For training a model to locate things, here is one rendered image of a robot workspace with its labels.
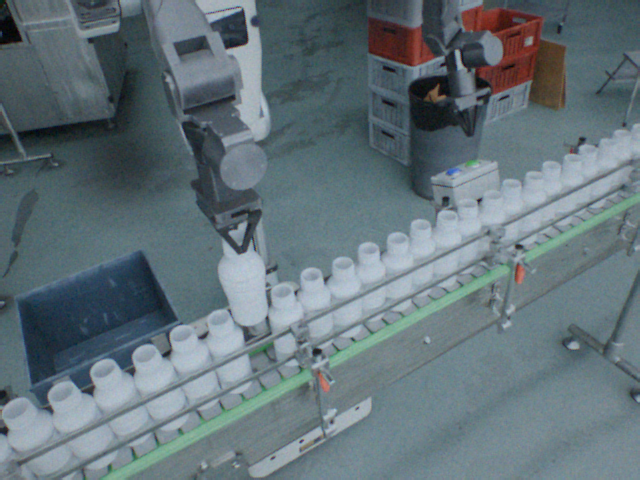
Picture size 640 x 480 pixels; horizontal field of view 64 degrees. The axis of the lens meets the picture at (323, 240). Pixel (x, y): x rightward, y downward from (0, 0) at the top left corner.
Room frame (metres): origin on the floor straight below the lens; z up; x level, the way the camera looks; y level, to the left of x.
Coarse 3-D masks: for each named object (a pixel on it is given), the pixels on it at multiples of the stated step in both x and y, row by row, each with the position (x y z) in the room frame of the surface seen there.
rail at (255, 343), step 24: (264, 336) 0.63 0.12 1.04; (336, 336) 0.62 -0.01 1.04; (288, 360) 0.57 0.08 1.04; (240, 384) 0.53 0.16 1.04; (48, 408) 0.47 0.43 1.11; (192, 408) 0.49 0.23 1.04; (0, 432) 0.44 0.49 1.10; (72, 432) 0.42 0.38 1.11; (144, 432) 0.46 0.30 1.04; (24, 456) 0.39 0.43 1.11; (96, 456) 0.42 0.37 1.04
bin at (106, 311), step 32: (128, 256) 1.03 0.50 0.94; (64, 288) 0.95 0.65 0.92; (96, 288) 0.98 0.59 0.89; (128, 288) 1.02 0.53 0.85; (160, 288) 0.91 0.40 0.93; (32, 320) 0.91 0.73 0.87; (64, 320) 0.94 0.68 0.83; (96, 320) 0.97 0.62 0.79; (128, 320) 1.00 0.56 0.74; (160, 320) 1.00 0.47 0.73; (32, 352) 0.77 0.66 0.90; (64, 352) 0.91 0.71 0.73; (96, 352) 0.90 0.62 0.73; (128, 352) 0.72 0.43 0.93; (32, 384) 0.65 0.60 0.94
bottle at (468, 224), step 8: (464, 200) 0.83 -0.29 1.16; (472, 200) 0.83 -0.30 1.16; (464, 208) 0.80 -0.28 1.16; (472, 208) 0.80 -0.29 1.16; (464, 216) 0.80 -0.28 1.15; (472, 216) 0.80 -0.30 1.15; (464, 224) 0.80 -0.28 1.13; (472, 224) 0.79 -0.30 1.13; (480, 224) 0.80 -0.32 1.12; (464, 232) 0.79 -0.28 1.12; (472, 232) 0.79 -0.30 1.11; (464, 240) 0.79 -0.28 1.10; (464, 248) 0.79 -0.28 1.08; (472, 248) 0.79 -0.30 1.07; (464, 256) 0.79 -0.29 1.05; (472, 256) 0.79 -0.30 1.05; (464, 264) 0.79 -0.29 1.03; (464, 272) 0.79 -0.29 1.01
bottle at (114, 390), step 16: (96, 368) 0.49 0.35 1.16; (112, 368) 0.50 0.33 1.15; (96, 384) 0.47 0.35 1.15; (112, 384) 0.47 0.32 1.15; (128, 384) 0.48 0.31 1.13; (96, 400) 0.46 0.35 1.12; (112, 400) 0.46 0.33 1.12; (128, 400) 0.47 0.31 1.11; (128, 416) 0.46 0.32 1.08; (144, 416) 0.48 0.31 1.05; (128, 432) 0.46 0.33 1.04
